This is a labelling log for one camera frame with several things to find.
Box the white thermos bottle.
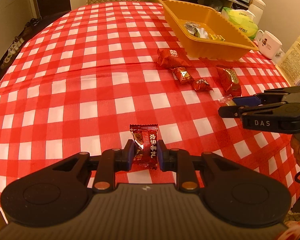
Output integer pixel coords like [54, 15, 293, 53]
[249, 0, 266, 25]

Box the green tissue pack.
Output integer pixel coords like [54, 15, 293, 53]
[220, 7, 259, 40]

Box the large red picture packet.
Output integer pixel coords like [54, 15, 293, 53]
[216, 65, 242, 93]

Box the orange plastic tray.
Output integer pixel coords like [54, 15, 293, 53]
[157, 0, 259, 61]

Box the white mug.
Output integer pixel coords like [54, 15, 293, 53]
[254, 30, 283, 58]

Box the white cabinet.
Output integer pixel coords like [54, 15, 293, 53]
[0, 0, 39, 74]

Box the red checkered tablecloth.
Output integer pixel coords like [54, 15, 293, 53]
[0, 0, 300, 227]

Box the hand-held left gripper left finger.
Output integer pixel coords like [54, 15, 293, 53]
[17, 139, 135, 193]

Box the sunflower seed bag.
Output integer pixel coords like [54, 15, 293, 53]
[277, 22, 300, 88]

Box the small red candy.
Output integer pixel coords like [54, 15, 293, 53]
[192, 78, 214, 92]

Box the red packet white print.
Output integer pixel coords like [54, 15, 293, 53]
[157, 48, 188, 68]

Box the row of shoes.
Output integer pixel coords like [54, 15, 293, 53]
[1, 17, 40, 68]

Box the red gold candy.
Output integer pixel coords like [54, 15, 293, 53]
[171, 67, 193, 83]

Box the silver pouch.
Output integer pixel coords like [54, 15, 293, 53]
[196, 26, 212, 39]

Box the yellow candy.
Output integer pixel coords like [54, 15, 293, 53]
[209, 33, 226, 42]

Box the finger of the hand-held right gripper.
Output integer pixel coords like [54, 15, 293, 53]
[218, 102, 285, 118]
[231, 86, 300, 106]

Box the clear candy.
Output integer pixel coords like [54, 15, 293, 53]
[219, 94, 237, 106]

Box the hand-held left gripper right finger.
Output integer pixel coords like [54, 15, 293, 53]
[157, 139, 275, 193]

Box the dark red candy packet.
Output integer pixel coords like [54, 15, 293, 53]
[129, 124, 158, 170]

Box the silver snack bar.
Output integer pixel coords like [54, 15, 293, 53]
[184, 21, 200, 34]

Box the woven seat cushion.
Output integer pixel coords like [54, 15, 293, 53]
[284, 211, 300, 224]

